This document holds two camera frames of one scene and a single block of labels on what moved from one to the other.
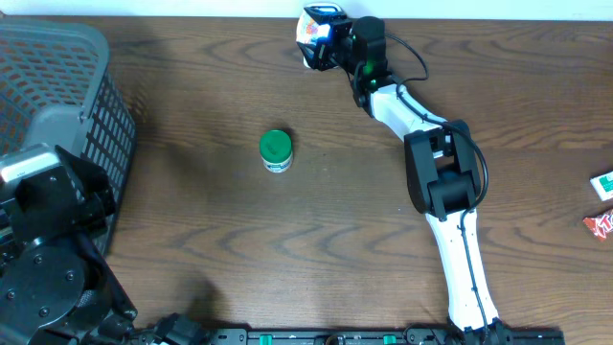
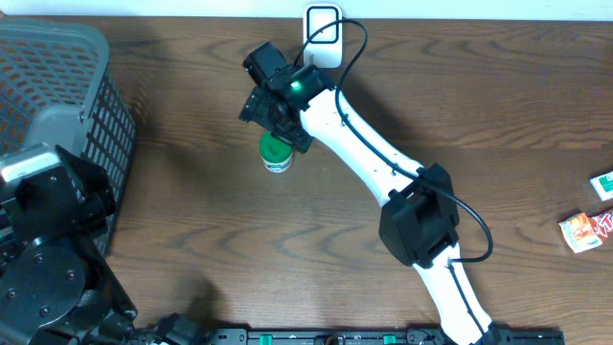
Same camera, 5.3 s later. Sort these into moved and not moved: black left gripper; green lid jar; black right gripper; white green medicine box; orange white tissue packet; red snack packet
Moved: black right gripper; orange white tissue packet
Not moved: red snack packet; white green medicine box; black left gripper; green lid jar
